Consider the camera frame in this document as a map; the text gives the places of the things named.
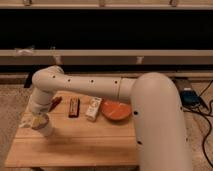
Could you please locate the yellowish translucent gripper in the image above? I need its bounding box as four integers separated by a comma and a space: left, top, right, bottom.
19, 115, 49, 130

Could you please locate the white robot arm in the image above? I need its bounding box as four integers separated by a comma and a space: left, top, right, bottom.
28, 66, 193, 171

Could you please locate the brown chocolate bar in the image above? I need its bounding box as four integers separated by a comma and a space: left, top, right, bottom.
68, 98, 80, 118

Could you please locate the wooden table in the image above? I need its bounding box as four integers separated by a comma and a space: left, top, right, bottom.
5, 91, 138, 167

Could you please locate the white bottle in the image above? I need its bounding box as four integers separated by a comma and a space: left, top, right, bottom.
85, 97, 102, 121

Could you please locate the orange bowl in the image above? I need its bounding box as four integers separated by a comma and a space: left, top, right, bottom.
100, 100, 131, 121

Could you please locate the blue power box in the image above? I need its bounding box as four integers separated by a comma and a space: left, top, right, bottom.
180, 88, 200, 106

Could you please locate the long grey rail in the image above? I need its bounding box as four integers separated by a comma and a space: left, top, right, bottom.
0, 49, 213, 66

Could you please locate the black cable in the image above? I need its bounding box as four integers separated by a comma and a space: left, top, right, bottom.
180, 79, 213, 168

